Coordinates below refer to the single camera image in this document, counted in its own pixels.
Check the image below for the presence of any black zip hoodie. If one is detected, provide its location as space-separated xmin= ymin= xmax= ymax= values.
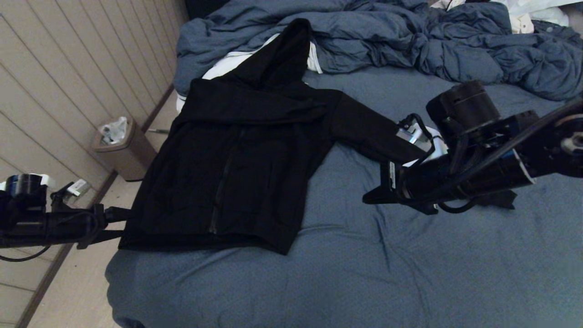
xmin=118 ymin=18 xmax=517 ymax=255

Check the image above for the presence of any beige trash bin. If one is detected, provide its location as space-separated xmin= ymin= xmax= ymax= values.
xmin=91 ymin=118 xmax=158 ymax=182

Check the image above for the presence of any white plastic bin bag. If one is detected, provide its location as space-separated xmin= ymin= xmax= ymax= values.
xmin=100 ymin=117 xmax=129 ymax=146

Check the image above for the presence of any blue bed sheet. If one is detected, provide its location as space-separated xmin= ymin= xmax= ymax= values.
xmin=105 ymin=66 xmax=583 ymax=328

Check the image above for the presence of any cream crumpled garment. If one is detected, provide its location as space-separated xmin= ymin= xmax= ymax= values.
xmin=430 ymin=0 xmax=534 ymax=34

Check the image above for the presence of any crumpled blue duvet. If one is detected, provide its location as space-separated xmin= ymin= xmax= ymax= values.
xmin=174 ymin=0 xmax=583 ymax=102

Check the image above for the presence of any white pillow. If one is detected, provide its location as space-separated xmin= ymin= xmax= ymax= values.
xmin=494 ymin=0 xmax=583 ymax=27

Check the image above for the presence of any white garment with dark trim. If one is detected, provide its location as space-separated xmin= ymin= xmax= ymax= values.
xmin=177 ymin=34 xmax=323 ymax=113

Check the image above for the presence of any dark headboard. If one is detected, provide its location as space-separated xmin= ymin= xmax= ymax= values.
xmin=184 ymin=0 xmax=233 ymax=21

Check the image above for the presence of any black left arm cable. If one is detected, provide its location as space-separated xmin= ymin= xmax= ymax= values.
xmin=0 ymin=246 xmax=51 ymax=263

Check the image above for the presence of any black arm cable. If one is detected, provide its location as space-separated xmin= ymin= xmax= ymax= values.
xmin=0 ymin=246 xmax=51 ymax=263
xmin=396 ymin=98 xmax=583 ymax=215

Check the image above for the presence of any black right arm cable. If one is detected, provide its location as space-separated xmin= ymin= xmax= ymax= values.
xmin=396 ymin=98 xmax=583 ymax=215

